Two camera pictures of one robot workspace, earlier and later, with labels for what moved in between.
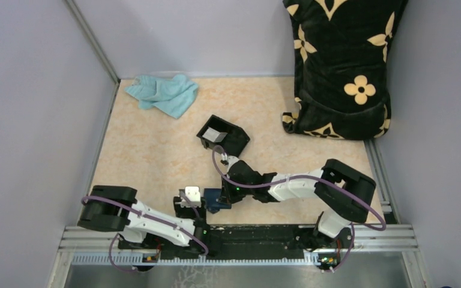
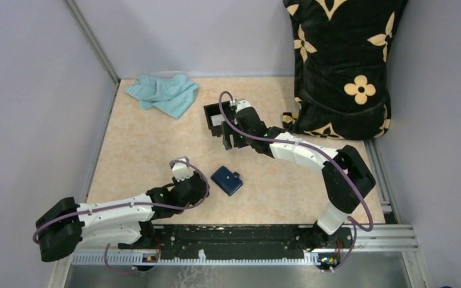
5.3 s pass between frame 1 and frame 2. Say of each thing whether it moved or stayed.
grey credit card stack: moved
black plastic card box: moved
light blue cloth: stayed
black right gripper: moved
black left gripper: moved
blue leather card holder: moved
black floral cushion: stayed
